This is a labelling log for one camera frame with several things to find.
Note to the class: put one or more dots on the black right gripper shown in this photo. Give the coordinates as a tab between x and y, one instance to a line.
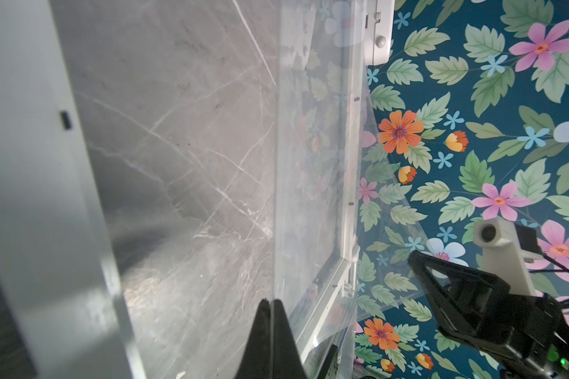
527	335

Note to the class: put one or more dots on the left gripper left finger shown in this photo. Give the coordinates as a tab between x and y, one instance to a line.
256	360

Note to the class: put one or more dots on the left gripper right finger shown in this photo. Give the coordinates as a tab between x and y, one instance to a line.
285	359

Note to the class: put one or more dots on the clear acrylic sheet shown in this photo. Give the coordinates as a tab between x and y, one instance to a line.
343	227

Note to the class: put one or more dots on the white picture frame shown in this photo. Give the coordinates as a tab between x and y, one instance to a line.
138	147

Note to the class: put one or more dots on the white round device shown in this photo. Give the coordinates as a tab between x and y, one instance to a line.
379	22

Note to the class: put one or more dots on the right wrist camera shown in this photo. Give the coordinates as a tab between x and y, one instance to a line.
507	248

